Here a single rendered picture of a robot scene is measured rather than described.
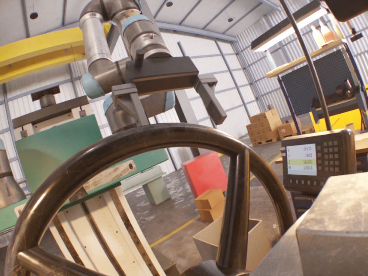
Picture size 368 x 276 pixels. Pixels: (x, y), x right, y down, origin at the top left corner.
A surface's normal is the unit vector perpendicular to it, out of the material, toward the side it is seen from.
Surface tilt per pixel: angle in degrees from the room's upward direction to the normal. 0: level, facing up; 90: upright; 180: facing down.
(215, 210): 90
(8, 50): 90
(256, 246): 90
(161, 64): 67
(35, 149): 90
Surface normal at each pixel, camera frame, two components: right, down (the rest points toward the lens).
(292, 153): -0.96, 0.03
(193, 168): 0.22, -0.07
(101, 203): 0.50, -0.19
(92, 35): 0.07, -0.40
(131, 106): 0.25, -0.52
